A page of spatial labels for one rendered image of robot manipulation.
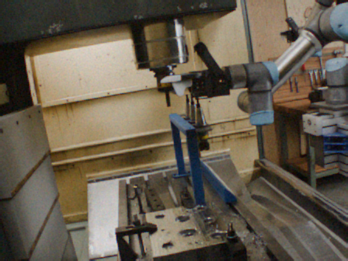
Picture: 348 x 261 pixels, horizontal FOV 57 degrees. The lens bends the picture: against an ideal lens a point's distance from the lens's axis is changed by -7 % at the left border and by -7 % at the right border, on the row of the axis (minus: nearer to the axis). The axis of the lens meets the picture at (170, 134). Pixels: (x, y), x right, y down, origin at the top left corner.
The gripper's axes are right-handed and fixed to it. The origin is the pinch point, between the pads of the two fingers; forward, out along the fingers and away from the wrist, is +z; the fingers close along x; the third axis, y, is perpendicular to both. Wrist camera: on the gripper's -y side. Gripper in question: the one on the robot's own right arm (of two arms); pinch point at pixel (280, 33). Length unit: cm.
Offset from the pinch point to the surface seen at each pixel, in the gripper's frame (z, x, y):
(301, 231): -83, -82, 73
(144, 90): 12, -98, 10
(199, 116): -61, -103, 18
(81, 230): 18, -160, 78
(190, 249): -103, -135, 41
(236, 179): -18, -70, 72
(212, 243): -104, -129, 42
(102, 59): 17, -115, -14
